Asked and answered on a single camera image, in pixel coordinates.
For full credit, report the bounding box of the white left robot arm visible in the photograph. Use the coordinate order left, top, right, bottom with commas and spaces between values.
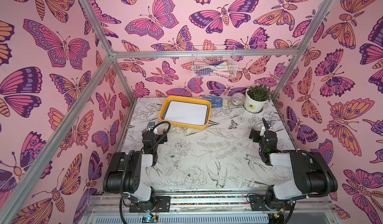
102, 121, 171, 215

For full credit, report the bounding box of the green circuit board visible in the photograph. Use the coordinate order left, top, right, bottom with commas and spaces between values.
142, 215, 159, 224

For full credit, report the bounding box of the white wire wall basket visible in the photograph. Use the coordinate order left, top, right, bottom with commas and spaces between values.
190, 48, 238, 79

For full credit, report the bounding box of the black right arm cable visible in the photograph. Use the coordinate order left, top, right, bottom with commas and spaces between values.
261, 117, 333, 198

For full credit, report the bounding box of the white plant pot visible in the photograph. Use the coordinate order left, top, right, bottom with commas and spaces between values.
243, 90, 268, 113

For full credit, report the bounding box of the green potted plant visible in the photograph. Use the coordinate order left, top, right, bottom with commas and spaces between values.
246, 85, 271, 102

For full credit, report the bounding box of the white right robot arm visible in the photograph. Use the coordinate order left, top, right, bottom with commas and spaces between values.
249, 128, 338, 210

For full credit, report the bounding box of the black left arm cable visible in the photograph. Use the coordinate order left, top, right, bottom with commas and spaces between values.
119, 120, 171, 224

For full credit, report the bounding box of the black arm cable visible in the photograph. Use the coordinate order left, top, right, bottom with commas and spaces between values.
119, 120, 171, 224
261, 117, 333, 198

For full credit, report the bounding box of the yellow plastic storage tray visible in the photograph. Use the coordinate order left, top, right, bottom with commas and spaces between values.
159, 95, 211, 130

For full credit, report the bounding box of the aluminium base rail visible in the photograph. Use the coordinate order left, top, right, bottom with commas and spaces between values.
81, 188, 342, 224

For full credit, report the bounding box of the blue-framed whiteboard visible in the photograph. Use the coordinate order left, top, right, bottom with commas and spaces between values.
163, 101, 208, 126

